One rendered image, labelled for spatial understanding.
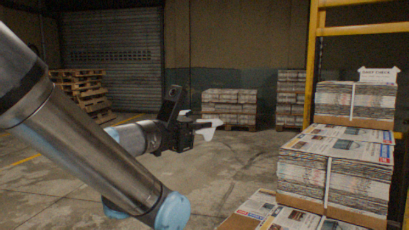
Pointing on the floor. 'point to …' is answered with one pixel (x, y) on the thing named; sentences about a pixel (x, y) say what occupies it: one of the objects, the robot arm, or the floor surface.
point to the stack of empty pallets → (73, 88)
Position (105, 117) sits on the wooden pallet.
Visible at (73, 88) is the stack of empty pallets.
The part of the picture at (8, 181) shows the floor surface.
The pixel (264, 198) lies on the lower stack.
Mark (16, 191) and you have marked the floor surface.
